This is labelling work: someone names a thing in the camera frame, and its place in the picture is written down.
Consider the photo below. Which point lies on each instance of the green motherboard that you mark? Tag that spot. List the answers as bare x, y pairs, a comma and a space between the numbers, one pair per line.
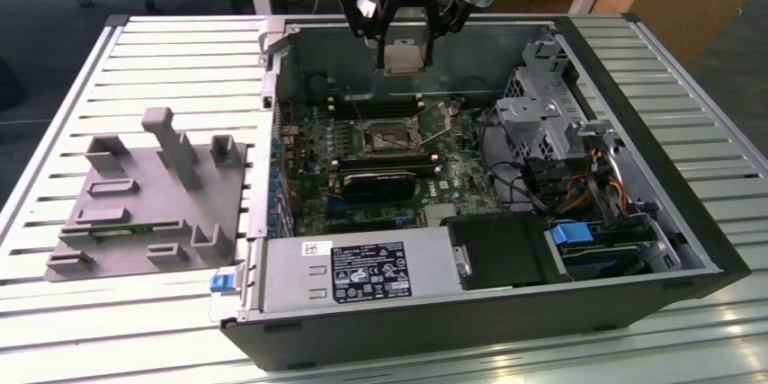
384, 168

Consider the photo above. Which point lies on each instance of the CPU socket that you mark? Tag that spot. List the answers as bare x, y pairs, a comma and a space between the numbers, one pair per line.
386, 136

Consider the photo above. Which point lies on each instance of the grey power supply with label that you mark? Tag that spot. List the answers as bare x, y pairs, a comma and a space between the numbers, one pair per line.
360, 271

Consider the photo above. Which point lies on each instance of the black open PC case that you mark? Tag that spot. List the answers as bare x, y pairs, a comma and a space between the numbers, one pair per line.
480, 325

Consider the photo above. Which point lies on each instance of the silver square CPU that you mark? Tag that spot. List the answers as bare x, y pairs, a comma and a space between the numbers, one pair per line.
403, 56

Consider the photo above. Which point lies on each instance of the black RAM slot bank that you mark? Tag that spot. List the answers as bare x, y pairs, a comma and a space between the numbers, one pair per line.
375, 106
387, 163

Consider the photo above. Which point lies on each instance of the small silver chipset heatsink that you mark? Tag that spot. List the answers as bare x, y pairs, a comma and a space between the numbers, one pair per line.
440, 214

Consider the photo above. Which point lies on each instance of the green RAM stick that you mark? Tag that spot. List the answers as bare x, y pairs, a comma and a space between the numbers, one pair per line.
114, 232

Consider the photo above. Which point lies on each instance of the black air shroud box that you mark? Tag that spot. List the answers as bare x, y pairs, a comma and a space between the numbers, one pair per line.
504, 251

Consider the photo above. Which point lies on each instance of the metal locking lever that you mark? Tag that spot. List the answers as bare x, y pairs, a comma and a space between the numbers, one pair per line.
440, 128

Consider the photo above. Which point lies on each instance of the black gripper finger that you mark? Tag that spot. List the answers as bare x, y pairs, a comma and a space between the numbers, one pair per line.
360, 20
450, 20

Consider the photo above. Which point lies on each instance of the grey plastic parts rack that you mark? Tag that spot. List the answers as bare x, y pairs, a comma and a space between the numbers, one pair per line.
150, 204

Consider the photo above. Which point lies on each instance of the silver metal drive cage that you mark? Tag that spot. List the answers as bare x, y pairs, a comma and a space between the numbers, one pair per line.
543, 100

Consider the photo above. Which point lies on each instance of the blue power supply latch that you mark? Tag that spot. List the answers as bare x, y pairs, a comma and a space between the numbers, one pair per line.
222, 280

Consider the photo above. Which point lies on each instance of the black graphics card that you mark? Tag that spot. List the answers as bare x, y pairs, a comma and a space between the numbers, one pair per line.
379, 187

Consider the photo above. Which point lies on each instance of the blue disk carrier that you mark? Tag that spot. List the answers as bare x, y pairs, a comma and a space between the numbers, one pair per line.
571, 233

